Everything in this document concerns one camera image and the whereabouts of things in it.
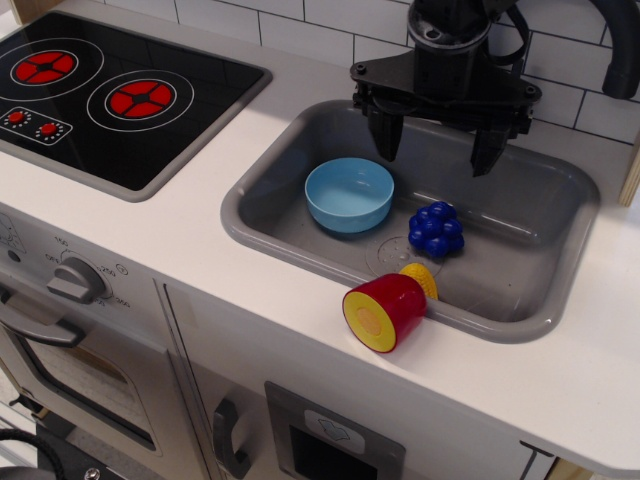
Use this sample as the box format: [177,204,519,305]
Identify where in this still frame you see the black toy faucet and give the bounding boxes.
[590,0,639,100]

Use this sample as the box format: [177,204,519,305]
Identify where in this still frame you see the black cable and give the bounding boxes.
[0,427,71,480]

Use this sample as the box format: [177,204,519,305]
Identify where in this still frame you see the grey dishwasher panel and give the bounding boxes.
[264,381,405,480]

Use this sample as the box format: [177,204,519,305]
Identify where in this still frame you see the blue toy grapes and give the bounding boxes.
[408,201,465,258]

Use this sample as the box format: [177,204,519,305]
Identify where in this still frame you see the black toy stovetop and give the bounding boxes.
[1,12,272,202]

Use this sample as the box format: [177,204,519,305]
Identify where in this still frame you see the grey toy sink basin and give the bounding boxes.
[221,101,600,343]

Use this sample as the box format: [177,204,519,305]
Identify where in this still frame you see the yellow toy corn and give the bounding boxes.
[399,263,439,300]

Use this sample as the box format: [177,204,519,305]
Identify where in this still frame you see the grey cabinet door handle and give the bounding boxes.
[212,398,251,479]

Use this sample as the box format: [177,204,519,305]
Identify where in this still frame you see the toy oven door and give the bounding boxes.
[0,319,166,457]

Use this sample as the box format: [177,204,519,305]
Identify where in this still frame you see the light blue plastic bowl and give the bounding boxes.
[304,157,395,234]

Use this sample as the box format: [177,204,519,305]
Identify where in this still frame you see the grey oven door handle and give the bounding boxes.
[1,286,86,348]

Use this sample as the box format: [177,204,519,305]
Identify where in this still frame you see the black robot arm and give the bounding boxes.
[350,1,542,176]

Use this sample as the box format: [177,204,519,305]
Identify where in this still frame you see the red yellow toy fruit half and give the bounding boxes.
[342,273,427,353]

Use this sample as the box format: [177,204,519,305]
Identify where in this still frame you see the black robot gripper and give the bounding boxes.
[350,48,541,177]

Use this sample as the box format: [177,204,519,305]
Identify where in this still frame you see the grey oven knob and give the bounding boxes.
[47,257,107,305]

